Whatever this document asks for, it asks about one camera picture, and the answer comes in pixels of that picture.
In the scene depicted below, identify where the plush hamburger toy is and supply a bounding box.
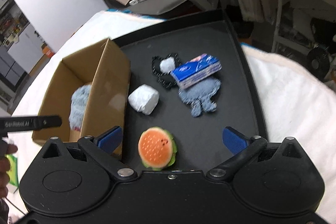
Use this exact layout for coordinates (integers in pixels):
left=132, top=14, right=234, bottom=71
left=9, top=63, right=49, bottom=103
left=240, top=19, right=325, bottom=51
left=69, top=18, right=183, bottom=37
left=138, top=127, right=178, bottom=170

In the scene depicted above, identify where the brown cardboard box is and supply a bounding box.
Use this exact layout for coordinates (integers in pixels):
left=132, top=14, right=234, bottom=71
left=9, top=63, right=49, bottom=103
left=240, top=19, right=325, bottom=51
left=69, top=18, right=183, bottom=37
left=32, top=39, right=130, bottom=145

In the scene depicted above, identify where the black tray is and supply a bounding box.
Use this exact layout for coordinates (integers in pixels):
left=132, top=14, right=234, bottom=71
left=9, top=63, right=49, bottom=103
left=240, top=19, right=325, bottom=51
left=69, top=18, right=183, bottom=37
left=114, top=11, right=267, bottom=171

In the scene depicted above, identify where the grey pink plush toy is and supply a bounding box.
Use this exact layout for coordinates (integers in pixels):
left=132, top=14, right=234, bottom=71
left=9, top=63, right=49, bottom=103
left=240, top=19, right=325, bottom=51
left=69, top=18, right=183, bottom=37
left=69, top=84, right=91, bottom=131

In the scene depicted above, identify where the white soft bundle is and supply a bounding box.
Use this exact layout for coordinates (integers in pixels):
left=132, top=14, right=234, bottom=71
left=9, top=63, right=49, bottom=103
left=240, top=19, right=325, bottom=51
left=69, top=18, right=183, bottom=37
left=128, top=84, right=159, bottom=115

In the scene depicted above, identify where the blue denim fabric toy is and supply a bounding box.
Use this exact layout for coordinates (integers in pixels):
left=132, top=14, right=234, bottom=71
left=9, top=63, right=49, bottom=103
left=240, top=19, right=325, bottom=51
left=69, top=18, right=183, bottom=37
left=178, top=77, right=221, bottom=118

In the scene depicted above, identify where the black white fabric toy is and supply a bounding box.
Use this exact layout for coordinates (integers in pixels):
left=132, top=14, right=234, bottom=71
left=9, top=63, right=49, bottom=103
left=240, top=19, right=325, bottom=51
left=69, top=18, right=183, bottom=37
left=151, top=53, right=182, bottom=89

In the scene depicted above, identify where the person's left hand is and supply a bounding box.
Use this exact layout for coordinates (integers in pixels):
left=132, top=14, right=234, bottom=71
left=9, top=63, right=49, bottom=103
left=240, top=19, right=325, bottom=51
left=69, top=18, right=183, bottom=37
left=1, top=143, right=18, bottom=198

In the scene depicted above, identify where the black small fan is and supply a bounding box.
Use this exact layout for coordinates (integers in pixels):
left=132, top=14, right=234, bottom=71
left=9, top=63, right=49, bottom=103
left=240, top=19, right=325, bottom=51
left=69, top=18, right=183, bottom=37
left=306, top=47, right=330, bottom=81

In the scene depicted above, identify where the blue tissue pack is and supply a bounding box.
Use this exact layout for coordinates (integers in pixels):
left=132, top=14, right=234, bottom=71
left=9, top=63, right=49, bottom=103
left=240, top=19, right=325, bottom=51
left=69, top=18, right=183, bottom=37
left=170, top=53, right=222, bottom=89

